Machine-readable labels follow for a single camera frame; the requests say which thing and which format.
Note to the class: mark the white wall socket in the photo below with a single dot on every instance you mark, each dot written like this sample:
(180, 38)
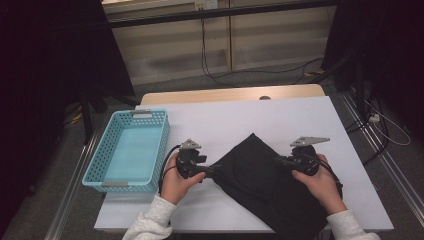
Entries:
(205, 4)

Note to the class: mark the person's left hand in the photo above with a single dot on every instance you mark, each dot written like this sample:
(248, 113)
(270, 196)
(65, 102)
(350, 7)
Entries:
(175, 188)

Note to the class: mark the black metal stand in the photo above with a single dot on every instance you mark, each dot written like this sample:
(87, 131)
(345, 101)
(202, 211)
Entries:
(87, 113)
(358, 86)

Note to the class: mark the yellow floor tape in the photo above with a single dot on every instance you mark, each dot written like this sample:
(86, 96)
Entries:
(315, 72)

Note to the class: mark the black horizontal bar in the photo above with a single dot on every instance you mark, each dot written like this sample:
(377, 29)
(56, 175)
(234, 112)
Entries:
(216, 13)

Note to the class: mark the round table grommet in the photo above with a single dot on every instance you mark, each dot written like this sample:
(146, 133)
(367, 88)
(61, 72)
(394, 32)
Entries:
(265, 97)

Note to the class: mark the metal floor rail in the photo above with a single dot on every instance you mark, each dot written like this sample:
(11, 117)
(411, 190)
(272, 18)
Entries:
(71, 186)
(383, 160)

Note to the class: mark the black curtain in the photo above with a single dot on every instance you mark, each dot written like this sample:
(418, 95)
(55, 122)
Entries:
(40, 66)
(383, 50)

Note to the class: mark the white table sheet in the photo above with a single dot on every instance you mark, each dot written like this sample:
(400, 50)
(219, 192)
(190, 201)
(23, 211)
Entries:
(250, 116)

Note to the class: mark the wooden table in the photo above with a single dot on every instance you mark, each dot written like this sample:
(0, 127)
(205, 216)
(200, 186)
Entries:
(200, 95)

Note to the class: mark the light blue perforated plastic basket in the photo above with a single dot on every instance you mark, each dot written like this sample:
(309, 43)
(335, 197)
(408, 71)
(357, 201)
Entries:
(106, 146)

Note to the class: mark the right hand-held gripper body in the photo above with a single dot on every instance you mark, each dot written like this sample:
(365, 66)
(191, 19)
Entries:
(305, 141)

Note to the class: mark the vertical metal wall strip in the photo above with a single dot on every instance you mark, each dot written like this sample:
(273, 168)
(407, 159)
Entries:
(230, 40)

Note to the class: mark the black pants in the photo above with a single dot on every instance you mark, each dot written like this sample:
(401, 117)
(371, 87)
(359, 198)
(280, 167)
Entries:
(263, 180)

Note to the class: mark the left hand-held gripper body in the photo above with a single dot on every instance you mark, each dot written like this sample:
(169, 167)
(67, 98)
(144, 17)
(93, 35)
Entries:
(188, 160)

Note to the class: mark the person's right hand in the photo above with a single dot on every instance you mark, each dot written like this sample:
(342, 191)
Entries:
(325, 190)

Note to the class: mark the white power plug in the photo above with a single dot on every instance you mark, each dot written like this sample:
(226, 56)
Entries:
(374, 118)

